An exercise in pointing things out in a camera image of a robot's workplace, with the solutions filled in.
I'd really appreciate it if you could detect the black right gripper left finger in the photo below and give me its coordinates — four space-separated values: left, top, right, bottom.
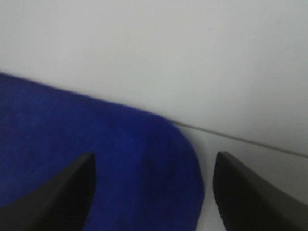
0 153 96 231

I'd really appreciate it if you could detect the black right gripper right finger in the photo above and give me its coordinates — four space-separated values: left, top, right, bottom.
212 152 308 231

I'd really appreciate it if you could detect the blue microfibre towel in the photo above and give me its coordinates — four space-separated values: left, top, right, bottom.
0 74 204 231

